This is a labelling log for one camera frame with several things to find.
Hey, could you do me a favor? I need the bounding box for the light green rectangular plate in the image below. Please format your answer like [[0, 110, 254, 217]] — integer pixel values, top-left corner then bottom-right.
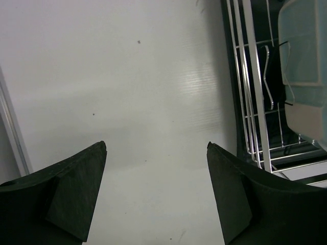
[[278, 1, 326, 150]]

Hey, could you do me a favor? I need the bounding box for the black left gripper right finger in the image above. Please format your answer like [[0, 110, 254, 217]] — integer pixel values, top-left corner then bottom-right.
[[207, 143, 326, 244]]

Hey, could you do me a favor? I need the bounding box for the metal wire dish rack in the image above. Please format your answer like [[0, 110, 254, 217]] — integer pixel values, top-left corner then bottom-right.
[[222, 1, 326, 186]]

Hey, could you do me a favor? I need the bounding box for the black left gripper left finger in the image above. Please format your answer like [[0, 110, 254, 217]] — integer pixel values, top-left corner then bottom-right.
[[1, 141, 107, 244]]

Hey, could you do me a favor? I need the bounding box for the black drip tray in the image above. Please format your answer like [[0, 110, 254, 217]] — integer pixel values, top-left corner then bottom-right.
[[221, 1, 326, 188]]

